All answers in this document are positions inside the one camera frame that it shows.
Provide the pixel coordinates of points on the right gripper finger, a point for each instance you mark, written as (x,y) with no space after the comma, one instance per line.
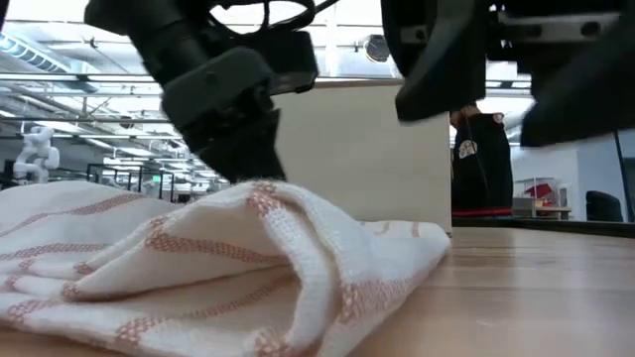
(446,59)
(585,104)

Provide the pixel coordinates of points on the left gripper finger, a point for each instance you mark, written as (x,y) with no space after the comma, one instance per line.
(260,149)
(218,154)

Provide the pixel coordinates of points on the white red-striped towel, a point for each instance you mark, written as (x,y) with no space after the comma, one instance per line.
(198,238)

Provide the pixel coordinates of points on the beige fabric storage box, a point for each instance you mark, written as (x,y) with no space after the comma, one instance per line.
(357,158)

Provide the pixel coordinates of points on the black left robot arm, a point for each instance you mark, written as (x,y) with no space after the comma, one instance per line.
(149,30)

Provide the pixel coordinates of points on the round black ceiling fixture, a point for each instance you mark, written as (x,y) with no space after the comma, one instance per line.
(378,48)

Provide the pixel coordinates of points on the thin black slanted rod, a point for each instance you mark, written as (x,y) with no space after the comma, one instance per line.
(624,178)

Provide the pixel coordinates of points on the small red box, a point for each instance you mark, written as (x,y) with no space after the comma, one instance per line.
(540,191)

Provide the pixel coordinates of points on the black office chair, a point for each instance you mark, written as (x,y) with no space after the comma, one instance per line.
(602,208)

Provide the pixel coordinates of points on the white shelf cart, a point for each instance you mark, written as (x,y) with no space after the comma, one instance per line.
(541,208)

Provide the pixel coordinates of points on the person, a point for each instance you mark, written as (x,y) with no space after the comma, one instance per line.
(481,173)

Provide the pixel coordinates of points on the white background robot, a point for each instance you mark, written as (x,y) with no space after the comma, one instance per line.
(37,154)

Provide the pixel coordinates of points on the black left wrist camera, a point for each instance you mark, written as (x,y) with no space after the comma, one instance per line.
(292,59)

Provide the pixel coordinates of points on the black aluminium table frame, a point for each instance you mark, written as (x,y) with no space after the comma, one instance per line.
(546,225)

